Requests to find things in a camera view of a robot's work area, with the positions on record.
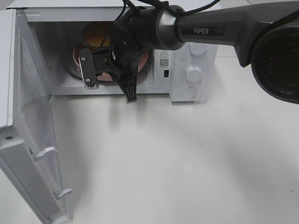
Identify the round white door button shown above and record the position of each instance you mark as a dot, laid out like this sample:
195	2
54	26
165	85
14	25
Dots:
189	92

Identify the white microwave door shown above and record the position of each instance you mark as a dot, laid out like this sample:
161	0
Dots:
28	147

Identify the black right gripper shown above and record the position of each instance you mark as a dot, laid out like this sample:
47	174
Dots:
125	54

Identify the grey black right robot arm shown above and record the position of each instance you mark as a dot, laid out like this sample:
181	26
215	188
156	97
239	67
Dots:
264	36

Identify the glass microwave turntable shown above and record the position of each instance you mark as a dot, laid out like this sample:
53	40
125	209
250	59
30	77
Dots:
105	78

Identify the lower white timer knob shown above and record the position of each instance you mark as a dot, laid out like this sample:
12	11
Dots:
193	74

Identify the pink round plate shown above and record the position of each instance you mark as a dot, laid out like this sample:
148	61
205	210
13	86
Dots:
75	64

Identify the white microwave oven body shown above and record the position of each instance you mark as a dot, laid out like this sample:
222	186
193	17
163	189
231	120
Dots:
57	26

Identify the upper white power knob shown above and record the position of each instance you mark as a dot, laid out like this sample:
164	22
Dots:
197	49

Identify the burger with lettuce and tomato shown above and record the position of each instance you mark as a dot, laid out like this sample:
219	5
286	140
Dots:
95	34

